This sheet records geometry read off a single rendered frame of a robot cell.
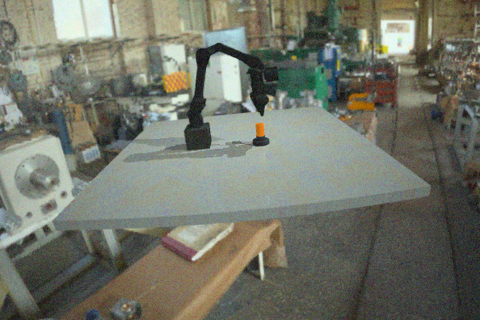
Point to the orange knob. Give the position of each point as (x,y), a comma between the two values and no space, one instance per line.
(259,129)

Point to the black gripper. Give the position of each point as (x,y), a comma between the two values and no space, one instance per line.
(258,98)

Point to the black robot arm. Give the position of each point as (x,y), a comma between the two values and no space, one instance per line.
(202,58)

